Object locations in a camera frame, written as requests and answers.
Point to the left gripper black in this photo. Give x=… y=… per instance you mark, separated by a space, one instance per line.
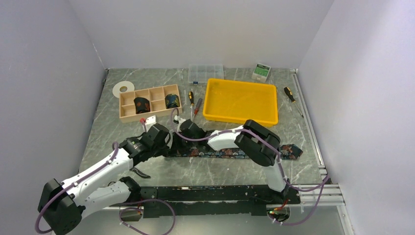
x=163 y=150

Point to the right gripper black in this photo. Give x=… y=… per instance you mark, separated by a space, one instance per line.
x=176 y=148

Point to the navy floral necktie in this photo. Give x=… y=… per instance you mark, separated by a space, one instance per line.
x=288 y=152

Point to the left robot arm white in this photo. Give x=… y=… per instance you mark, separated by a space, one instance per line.
x=63 y=205

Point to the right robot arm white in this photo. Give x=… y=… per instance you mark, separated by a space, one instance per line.
x=256 y=141

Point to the white tape roll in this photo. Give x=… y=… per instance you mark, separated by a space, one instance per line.
x=122 y=87

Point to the small black curved piece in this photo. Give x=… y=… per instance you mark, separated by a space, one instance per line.
x=140 y=173

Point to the dark rolled tie orange pattern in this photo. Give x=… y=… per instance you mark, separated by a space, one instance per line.
x=142 y=105

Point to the wooden compartment organizer box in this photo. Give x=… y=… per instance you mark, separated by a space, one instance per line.
x=155 y=95

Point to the blue rolled tie yellow flowers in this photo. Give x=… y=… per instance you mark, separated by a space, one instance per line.
x=172 y=101

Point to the yellow plastic tray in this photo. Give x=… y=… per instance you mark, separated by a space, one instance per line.
x=238 y=101

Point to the clear plastic parts box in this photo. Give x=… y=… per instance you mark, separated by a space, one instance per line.
x=200 y=74

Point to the green white small box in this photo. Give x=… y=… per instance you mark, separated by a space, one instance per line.
x=261 y=72

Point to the black yellow screwdriver right side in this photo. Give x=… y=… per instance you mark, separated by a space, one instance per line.
x=289 y=94

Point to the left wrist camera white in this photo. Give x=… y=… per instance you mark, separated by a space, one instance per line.
x=148 y=122

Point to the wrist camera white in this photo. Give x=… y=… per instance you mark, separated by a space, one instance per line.
x=148 y=122
x=178 y=120

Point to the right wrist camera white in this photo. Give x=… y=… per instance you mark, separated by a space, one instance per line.
x=178 y=120

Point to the blue red handled screwdriver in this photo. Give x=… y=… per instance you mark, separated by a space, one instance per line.
x=196 y=108

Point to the black yellow handled screwdriver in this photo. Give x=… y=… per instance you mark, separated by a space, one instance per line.
x=191 y=99

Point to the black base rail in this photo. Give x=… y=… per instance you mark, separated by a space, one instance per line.
x=255 y=200

